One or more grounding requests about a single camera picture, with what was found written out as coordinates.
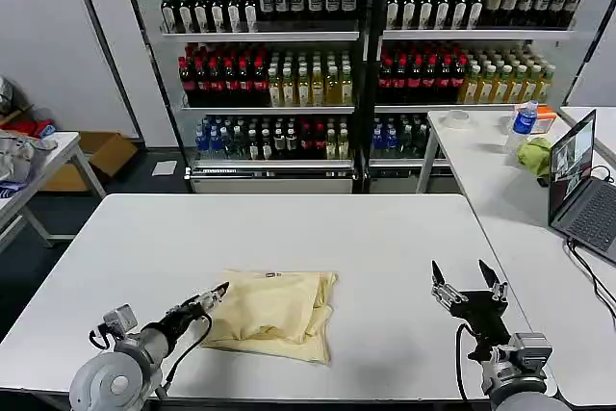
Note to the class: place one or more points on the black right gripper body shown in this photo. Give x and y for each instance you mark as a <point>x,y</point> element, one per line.
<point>481,317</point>

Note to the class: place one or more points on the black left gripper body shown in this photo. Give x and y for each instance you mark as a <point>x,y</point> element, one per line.
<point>183,317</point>

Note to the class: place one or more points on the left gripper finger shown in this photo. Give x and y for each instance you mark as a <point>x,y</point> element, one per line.
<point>208,304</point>
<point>216,291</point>

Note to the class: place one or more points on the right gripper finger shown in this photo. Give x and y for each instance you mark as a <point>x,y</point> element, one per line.
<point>498,288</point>
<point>445,288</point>

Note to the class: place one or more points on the cream yellow shirt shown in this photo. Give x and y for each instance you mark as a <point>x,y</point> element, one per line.
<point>274,310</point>

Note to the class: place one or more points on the grey open laptop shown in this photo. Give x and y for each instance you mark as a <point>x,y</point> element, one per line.
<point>584,209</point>

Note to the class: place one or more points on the white paper sheet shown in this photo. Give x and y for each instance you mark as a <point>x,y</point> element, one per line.
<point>165,168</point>

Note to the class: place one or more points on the green cloth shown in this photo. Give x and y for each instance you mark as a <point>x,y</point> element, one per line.
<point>535,156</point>

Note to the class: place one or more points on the clear water bottle blue label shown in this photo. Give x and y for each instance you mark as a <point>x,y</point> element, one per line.
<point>522,124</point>

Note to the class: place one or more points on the white tape roll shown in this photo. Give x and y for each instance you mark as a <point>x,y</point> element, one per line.
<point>455,118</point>

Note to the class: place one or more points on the orange and white box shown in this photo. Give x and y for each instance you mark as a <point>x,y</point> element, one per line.
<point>546,121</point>

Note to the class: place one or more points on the brown cardboard box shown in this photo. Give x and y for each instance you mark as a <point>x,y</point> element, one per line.
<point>103,156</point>

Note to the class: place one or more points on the white cluttered side table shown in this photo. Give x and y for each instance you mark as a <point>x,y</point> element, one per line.
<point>29,189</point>

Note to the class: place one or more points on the blue white striped item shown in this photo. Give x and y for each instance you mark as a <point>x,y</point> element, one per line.
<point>7,188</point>

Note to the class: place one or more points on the shelf unit with bottles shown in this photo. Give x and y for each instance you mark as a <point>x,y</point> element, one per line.
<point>462,59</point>
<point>264,69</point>

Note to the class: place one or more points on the grey white bag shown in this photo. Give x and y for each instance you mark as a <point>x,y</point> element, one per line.
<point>14,156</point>

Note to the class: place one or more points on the red cloth item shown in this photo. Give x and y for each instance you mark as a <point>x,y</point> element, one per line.
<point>33,128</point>

